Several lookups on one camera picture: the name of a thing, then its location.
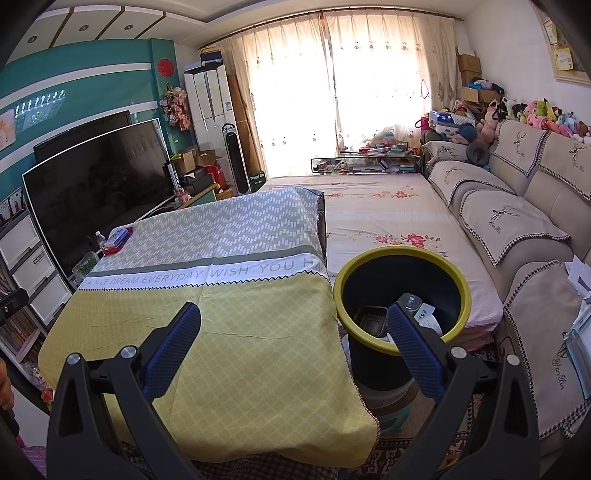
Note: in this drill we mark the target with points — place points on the black tower fan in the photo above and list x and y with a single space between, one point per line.
235 157

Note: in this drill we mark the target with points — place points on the artificial flower decoration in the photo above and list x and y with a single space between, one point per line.
175 108

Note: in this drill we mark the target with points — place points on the row of plush toys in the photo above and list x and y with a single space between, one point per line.
549 117

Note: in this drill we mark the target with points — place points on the floral bed sheet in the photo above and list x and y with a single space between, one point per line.
383 207

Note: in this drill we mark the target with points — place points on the framed photos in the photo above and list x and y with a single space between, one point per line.
13 205

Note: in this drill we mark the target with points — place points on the pink wall poster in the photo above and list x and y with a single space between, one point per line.
7 129

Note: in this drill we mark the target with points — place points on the red and blue wipes pack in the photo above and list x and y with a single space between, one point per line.
117 241

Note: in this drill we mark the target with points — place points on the light blue bag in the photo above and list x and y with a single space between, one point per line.
579 355

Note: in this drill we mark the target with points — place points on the clear plastic bag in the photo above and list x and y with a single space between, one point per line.
85 266

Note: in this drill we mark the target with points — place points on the brown cardboard box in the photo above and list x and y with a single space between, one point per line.
468 62
470 77

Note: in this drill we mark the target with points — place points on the pink plush toy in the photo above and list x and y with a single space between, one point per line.
485 129

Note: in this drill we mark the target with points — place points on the red round wall ornament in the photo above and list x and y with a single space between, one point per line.
165 67

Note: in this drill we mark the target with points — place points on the glass coffee table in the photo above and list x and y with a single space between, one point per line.
360 164

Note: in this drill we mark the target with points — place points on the curtain rod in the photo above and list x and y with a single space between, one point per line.
323 11

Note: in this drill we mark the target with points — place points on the large curved television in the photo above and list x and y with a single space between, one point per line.
92 194

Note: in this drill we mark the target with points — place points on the black flat monitor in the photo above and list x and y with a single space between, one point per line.
83 129

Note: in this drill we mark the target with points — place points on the row of books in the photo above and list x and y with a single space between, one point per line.
18 332

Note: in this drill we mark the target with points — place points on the framed wall picture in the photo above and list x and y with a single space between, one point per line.
565 50

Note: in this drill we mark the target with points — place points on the yellow and grey tablecloth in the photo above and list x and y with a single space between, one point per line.
231 323

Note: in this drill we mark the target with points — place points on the sheer cream curtain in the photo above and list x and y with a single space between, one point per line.
277 92
392 78

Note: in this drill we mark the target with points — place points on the open cardboard box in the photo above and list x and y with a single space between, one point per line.
210 159
184 160

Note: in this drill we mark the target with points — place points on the white standing air conditioner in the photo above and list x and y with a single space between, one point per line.
207 106

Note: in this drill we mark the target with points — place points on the red container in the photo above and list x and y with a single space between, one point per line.
217 177

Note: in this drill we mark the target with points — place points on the blue star-print bag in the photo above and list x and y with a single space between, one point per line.
450 121

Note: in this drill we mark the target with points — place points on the white drawer unit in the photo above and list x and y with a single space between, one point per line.
34 272

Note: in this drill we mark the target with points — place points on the beige sofa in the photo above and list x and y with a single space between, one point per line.
531 217

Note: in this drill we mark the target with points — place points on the grey round cushion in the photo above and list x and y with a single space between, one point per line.
478 154

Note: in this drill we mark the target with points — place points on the black bin with yellow rim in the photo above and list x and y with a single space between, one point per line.
397 277

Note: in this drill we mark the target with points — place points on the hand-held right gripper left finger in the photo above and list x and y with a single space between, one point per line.
173 350

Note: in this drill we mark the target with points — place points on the clear water bottle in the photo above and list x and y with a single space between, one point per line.
99 242

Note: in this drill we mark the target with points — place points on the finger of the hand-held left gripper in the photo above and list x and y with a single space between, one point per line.
11 304

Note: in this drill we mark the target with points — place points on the person's left forearm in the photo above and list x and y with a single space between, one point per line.
3 383

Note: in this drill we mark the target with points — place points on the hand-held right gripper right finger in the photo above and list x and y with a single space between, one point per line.
415 350

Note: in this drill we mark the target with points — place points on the long black box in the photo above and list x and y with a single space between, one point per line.
175 177

